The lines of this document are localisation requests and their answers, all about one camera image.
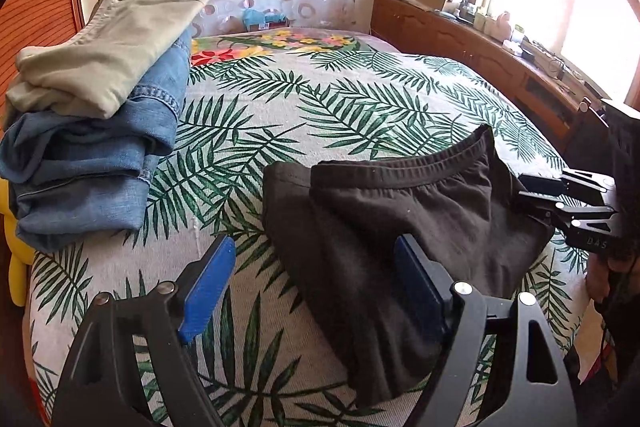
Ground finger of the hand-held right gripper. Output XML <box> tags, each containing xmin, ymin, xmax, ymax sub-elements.
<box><xmin>517</xmin><ymin>189</ymin><xmax>617</xmax><ymax>233</ymax></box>
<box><xmin>517</xmin><ymin>168</ymin><xmax>617</xmax><ymax>194</ymax></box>

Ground floral bed sheet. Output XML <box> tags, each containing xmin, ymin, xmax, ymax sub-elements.
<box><xmin>189</xmin><ymin>28</ymin><xmax>401</xmax><ymax>68</ymax></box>

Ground palm leaf print blanket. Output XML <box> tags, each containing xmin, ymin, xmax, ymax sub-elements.
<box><xmin>27</xmin><ymin>34</ymin><xmax>591</xmax><ymax>427</ymax></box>

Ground folded beige pants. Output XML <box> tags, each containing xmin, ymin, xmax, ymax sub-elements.
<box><xmin>4</xmin><ymin>0</ymin><xmax>212</xmax><ymax>118</ymax></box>

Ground folded blue jeans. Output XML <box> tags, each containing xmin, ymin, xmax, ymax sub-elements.
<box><xmin>0</xmin><ymin>27</ymin><xmax>195</xmax><ymax>253</ymax></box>

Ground person's right hand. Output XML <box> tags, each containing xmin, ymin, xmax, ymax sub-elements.
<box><xmin>585</xmin><ymin>252</ymin><xmax>626</xmax><ymax>314</ymax></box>

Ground dark brown board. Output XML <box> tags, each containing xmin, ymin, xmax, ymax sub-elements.
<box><xmin>570</xmin><ymin>107</ymin><xmax>612</xmax><ymax>172</ymax></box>

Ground black pants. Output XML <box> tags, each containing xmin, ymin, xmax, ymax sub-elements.
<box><xmin>261</xmin><ymin>123</ymin><xmax>557</xmax><ymax>408</ymax></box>

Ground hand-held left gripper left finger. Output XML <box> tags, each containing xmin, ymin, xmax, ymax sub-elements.
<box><xmin>50</xmin><ymin>234</ymin><xmax>237</xmax><ymax>427</ymax></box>

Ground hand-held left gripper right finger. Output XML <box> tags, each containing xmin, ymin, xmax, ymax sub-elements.
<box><xmin>393</xmin><ymin>233</ymin><xmax>576</xmax><ymax>427</ymax></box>

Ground orange wooden slatted panel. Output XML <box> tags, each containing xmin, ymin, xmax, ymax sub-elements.
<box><xmin>0</xmin><ymin>0</ymin><xmax>96</xmax><ymax>108</ymax></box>

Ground person's dark clothing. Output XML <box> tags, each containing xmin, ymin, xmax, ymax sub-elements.
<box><xmin>575</xmin><ymin>307</ymin><xmax>640</xmax><ymax>427</ymax></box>

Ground long wooden cabinet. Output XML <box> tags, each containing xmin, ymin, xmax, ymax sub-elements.
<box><xmin>370</xmin><ymin>0</ymin><xmax>608</xmax><ymax>158</ymax></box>

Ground blue plush toy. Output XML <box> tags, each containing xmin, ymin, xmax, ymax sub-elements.
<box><xmin>243</xmin><ymin>8</ymin><xmax>291</xmax><ymax>32</ymax></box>

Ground yellow plush toy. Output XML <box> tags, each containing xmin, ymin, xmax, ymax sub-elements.
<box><xmin>0</xmin><ymin>194</ymin><xmax>36</xmax><ymax>308</ymax></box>

